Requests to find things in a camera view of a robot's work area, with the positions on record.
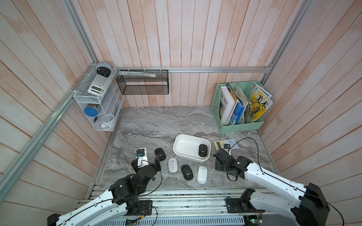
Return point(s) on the yellow blue calculator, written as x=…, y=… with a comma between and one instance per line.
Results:
x=221, y=143

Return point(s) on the yellow magazine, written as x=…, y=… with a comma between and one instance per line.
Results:
x=261, y=100

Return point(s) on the white plastic storage box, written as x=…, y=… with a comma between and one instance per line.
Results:
x=187, y=147

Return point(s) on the blue lidded jar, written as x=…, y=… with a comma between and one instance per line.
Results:
x=91, y=110

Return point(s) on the white book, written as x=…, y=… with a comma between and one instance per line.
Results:
x=226, y=105

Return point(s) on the black ribbed mouse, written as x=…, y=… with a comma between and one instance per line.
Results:
x=187, y=172

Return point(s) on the blue book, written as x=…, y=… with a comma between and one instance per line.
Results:
x=237, y=113

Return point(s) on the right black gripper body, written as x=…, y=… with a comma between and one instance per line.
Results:
x=218, y=167

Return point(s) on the white grey mouse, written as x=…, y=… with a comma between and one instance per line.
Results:
x=202, y=175

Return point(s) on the green plastic file organizer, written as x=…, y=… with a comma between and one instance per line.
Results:
x=241, y=91

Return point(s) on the white wire wall shelf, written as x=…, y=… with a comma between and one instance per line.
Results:
x=110, y=103

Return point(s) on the black wire mesh basket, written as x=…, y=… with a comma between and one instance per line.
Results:
x=145, y=85

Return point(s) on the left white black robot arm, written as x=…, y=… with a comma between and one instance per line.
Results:
x=121, y=199

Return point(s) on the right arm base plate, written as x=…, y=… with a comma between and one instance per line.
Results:
x=236, y=205

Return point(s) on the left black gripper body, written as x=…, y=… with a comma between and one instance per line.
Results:
x=158, y=165

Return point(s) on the white ruler on basket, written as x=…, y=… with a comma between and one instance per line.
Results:
x=129, y=74

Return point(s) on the round grey black speaker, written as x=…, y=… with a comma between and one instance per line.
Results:
x=104, y=69

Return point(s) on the white cup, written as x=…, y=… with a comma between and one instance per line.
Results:
x=107, y=121

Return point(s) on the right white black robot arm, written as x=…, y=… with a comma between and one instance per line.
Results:
x=304, y=204

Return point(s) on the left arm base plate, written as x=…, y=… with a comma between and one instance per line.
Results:
x=139, y=208

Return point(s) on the white desk calculator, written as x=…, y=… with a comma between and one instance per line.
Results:
x=99, y=85

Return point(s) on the black logo mouse in box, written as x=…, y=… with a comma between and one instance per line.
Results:
x=203, y=150

